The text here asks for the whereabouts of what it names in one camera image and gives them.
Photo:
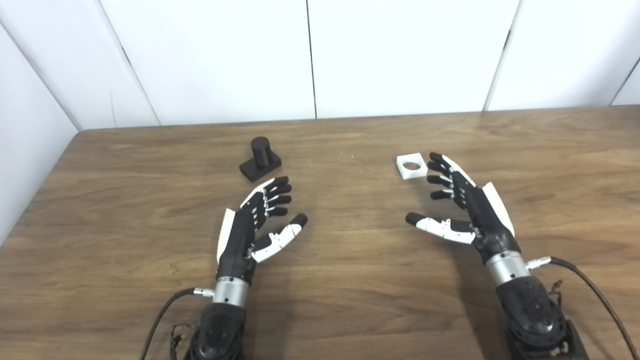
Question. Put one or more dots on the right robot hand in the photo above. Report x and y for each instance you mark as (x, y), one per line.
(487, 215)

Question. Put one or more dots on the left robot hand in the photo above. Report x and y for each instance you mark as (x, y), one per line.
(239, 235)

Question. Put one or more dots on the white square piece with hole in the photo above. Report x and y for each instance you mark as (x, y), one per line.
(420, 174)

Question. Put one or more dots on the black peg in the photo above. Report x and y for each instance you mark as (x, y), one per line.
(260, 150)

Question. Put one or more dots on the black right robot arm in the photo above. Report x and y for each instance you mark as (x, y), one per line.
(530, 310)

